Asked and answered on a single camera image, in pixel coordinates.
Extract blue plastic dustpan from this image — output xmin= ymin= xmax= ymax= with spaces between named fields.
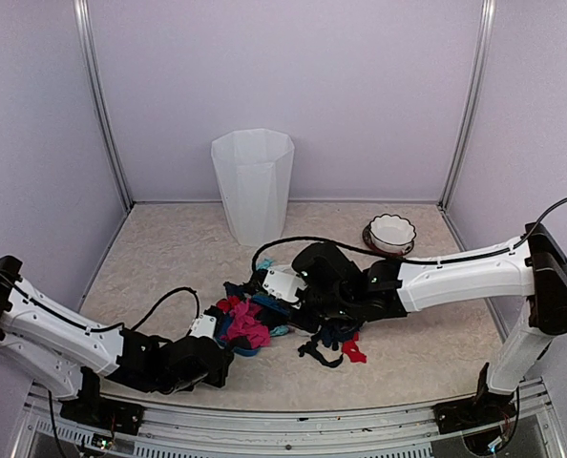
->
xmin=216 ymin=323 xmax=289 ymax=359

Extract translucent white waste bin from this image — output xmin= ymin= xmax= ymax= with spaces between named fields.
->
xmin=211 ymin=129 xmax=295 ymax=246

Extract blue hand brush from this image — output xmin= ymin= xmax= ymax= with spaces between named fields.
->
xmin=251 ymin=294 xmax=290 ymax=317

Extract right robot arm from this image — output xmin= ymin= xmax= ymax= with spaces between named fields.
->
xmin=287 ymin=219 xmax=567 ymax=424

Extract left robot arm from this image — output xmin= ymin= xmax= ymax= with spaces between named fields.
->
xmin=0 ymin=256 xmax=234 ymax=425

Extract red paper scraps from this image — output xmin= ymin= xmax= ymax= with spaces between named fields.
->
xmin=342 ymin=332 xmax=368 ymax=364

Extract navy blue paper scrap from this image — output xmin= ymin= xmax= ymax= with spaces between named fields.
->
xmin=319 ymin=322 xmax=361 ymax=351

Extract black paper strip loop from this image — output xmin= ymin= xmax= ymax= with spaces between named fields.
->
xmin=297 ymin=334 xmax=344 ymax=368

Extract white scalloped bowl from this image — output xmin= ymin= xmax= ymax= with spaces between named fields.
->
xmin=362 ymin=214 xmax=417 ymax=256

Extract light blue paper scrap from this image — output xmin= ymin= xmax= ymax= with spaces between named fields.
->
xmin=256 ymin=258 xmax=274 ymax=270

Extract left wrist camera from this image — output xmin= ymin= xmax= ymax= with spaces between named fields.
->
xmin=188 ymin=314 xmax=218 ymax=339

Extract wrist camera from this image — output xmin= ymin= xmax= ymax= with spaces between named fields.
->
xmin=188 ymin=314 xmax=218 ymax=339
xmin=262 ymin=265 xmax=306 ymax=303

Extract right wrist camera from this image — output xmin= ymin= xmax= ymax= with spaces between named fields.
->
xmin=262 ymin=265 xmax=306 ymax=303

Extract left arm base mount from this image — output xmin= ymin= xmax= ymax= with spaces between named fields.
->
xmin=60 ymin=367 xmax=144 ymax=436

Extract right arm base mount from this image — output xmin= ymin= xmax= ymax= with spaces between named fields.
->
xmin=432 ymin=363 xmax=519 ymax=434

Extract right aluminium frame post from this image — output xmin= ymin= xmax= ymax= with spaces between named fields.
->
xmin=438 ymin=0 xmax=496 ymax=213

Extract aluminium frame post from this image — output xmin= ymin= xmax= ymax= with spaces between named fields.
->
xmin=73 ymin=0 xmax=135 ymax=214
xmin=438 ymin=0 xmax=496 ymax=213

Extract front aluminium rail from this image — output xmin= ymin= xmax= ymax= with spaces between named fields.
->
xmin=20 ymin=376 xmax=567 ymax=458

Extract left aluminium frame post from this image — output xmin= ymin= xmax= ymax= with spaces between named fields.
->
xmin=73 ymin=0 xmax=135 ymax=214

